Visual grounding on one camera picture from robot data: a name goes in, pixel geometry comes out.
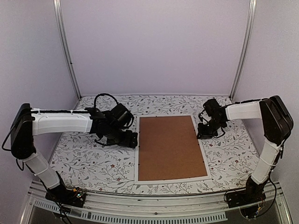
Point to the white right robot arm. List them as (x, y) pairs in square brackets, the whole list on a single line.
[(277, 127)]

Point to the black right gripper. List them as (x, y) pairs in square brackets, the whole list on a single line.
[(203, 135)]

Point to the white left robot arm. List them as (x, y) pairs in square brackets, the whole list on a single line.
[(34, 131)]

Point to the aluminium corner post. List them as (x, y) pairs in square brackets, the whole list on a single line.
[(66, 51), (244, 49)]

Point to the right aluminium corner post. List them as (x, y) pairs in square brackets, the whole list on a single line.
[(244, 49)]

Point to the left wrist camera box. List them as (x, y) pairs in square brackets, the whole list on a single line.
[(124, 118)]

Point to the brown frame backing board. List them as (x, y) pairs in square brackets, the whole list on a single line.
[(170, 147)]

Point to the left aluminium corner post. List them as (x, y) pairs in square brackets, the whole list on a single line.
[(66, 51)]

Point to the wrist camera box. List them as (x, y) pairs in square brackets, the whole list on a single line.
[(124, 118), (211, 106)]

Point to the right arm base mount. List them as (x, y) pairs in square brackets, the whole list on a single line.
[(253, 193)]

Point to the floral patterned table mat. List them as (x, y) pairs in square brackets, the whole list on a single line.
[(82, 162)]

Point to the front aluminium rail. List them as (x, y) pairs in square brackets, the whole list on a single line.
[(109, 208)]

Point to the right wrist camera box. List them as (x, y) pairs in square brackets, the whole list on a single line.
[(211, 106)]

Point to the white picture frame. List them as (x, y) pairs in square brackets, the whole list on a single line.
[(205, 163)]

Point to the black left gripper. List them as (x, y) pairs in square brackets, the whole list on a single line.
[(127, 141)]

